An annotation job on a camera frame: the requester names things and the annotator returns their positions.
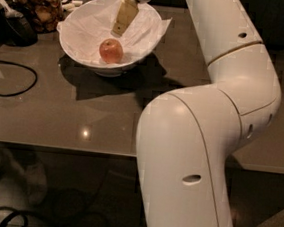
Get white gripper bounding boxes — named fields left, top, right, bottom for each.
left=112, top=0, right=151, bottom=36

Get black cables on floor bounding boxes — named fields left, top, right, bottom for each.
left=0, top=171, right=114, bottom=227

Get white ceramic bowl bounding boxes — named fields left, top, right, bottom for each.
left=55, top=0, right=167, bottom=83

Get black round device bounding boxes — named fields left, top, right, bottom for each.
left=0, top=0, right=38, bottom=47

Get black cable on table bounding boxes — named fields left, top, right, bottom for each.
left=0, top=60, right=40, bottom=101

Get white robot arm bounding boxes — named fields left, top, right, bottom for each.
left=136, top=0, right=282, bottom=227

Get white shoe under table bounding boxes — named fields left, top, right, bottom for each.
left=24, top=162, right=48, bottom=206

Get small white items behind bowl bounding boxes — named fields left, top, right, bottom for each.
left=60, top=0, right=83, bottom=11

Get red apple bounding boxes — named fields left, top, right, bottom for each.
left=99, top=38, right=124, bottom=64

